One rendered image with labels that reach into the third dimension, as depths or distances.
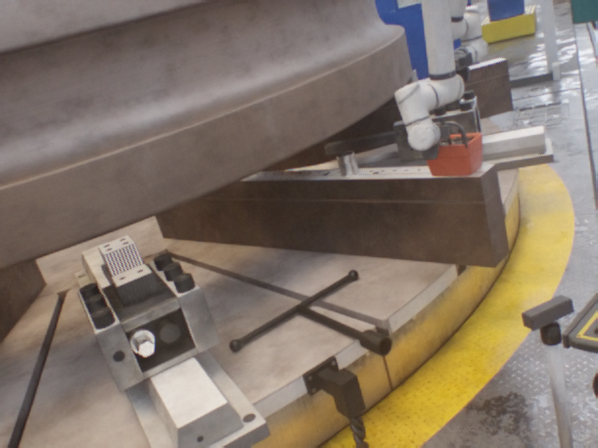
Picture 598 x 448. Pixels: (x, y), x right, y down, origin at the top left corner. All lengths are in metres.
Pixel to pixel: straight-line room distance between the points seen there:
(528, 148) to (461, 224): 1.22
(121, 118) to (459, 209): 1.31
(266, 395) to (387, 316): 0.54
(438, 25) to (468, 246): 0.86
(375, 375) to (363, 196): 0.77
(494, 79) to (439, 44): 2.66
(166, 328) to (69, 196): 0.58
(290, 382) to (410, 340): 0.59
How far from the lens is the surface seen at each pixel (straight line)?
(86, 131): 2.36
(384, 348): 2.10
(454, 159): 2.34
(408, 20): 7.59
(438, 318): 2.55
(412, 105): 2.06
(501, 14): 11.12
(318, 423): 2.22
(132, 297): 2.04
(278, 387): 2.04
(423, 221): 2.51
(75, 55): 2.37
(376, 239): 2.68
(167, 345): 2.13
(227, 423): 1.82
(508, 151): 3.56
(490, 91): 4.75
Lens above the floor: 1.42
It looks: 20 degrees down
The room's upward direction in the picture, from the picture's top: 16 degrees counter-clockwise
